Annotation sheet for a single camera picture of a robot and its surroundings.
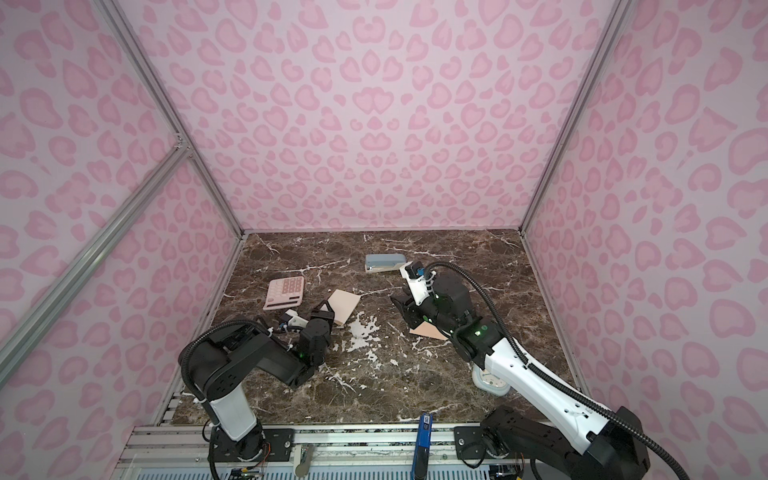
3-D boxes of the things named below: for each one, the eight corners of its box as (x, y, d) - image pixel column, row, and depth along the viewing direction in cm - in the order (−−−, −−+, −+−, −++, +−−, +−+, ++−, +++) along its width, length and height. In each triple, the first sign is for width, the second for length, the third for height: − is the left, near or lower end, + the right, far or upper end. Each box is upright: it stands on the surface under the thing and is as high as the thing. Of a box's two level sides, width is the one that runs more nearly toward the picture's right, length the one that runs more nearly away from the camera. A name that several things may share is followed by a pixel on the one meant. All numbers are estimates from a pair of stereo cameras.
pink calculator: (266, 310, 100) (263, 305, 98) (271, 284, 107) (268, 279, 104) (302, 306, 101) (300, 301, 99) (304, 281, 108) (302, 276, 105)
